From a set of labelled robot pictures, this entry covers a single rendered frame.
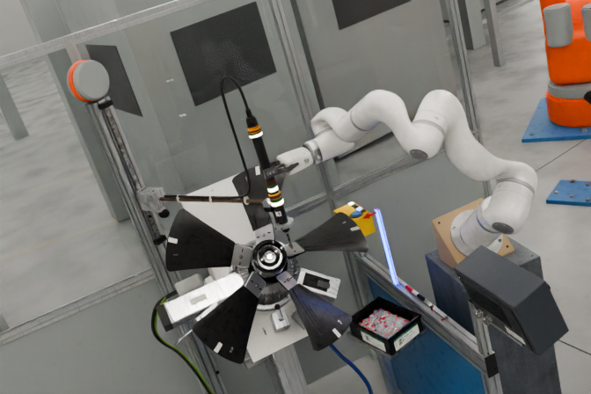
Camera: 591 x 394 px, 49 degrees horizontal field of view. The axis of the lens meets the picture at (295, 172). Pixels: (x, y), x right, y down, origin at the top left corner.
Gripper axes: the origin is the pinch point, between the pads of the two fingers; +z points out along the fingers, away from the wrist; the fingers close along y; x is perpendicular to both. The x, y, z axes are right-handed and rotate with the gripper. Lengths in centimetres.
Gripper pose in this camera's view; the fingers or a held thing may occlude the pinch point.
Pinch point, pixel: (267, 171)
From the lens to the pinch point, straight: 217.3
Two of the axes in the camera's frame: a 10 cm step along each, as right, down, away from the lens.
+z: -8.9, 3.7, -2.6
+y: -3.7, -2.5, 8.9
